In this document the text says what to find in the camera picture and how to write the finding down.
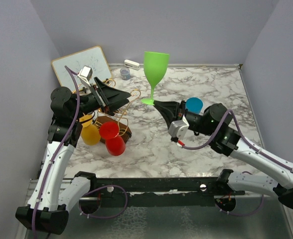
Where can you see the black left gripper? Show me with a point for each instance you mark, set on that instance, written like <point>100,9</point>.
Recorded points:
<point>108,98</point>

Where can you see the small whiteboard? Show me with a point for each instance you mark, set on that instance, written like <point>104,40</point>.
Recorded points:
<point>92,57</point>

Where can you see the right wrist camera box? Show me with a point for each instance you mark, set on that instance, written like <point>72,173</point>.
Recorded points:
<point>178,128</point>

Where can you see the green plastic wine glass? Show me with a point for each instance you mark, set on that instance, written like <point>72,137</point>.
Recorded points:
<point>155,67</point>

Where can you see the gold wire glass rack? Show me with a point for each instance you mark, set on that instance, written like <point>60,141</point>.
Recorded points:
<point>120,117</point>

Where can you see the yellow plastic wine glass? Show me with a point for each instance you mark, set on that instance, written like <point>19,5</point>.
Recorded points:
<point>89,133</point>

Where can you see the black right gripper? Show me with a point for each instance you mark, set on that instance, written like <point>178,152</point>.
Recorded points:
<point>170,109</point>

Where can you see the black front mounting rail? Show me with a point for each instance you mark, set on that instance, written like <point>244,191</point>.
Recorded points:
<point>209,186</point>

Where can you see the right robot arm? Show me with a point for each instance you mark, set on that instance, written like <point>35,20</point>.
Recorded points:
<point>278,179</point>

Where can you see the small blue-lidded jar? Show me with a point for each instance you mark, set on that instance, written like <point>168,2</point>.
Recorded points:
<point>125,73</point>

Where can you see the white eraser block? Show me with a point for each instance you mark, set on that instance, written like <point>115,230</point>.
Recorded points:
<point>131,64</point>

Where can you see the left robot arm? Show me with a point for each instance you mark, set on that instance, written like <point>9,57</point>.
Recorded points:
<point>48,208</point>

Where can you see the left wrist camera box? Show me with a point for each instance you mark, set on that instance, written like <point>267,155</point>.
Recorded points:
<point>85,74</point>

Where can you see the blue plastic wine glass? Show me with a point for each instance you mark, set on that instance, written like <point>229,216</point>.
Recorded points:
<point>194,105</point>

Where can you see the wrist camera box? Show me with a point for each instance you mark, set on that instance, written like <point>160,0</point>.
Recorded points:
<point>178,128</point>
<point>85,74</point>

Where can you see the red plastic wine glass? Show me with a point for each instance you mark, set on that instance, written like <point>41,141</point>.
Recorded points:
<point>114,143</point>

